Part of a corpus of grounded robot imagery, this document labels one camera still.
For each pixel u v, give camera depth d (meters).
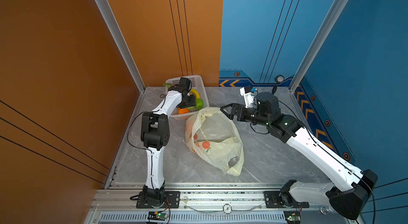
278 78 0.82
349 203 0.38
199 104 1.02
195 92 1.14
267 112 0.52
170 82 1.12
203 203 0.74
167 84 1.09
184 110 0.99
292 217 0.71
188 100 0.88
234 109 0.59
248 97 0.62
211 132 0.97
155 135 0.57
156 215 0.71
